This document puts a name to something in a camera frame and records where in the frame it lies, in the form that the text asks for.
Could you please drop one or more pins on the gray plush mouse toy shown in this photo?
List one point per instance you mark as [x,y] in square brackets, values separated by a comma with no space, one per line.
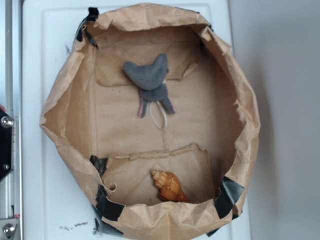
[151,81]

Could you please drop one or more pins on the brown paper bag bin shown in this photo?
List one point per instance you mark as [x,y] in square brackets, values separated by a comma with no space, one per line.
[91,115]

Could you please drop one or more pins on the orange spiral seashell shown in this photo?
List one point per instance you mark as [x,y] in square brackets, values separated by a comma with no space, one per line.
[168,186]

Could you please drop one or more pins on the black tape bottom right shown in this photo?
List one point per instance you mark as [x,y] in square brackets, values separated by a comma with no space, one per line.
[225,204]

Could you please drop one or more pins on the black tape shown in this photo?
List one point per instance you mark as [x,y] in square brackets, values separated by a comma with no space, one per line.
[225,204]
[82,31]
[104,208]

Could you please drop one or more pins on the black tape bottom left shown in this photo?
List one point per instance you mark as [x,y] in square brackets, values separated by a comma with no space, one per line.
[104,208]

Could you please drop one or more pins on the black tape top left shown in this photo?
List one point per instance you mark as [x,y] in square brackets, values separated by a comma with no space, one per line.
[82,31]

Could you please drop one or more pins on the black metal bracket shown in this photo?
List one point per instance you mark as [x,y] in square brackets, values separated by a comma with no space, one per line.
[6,143]

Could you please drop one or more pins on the aluminium rail frame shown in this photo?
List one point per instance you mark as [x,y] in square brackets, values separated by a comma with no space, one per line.
[11,187]

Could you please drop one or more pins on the silver corner bracket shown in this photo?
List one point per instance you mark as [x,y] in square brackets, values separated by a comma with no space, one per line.
[10,229]

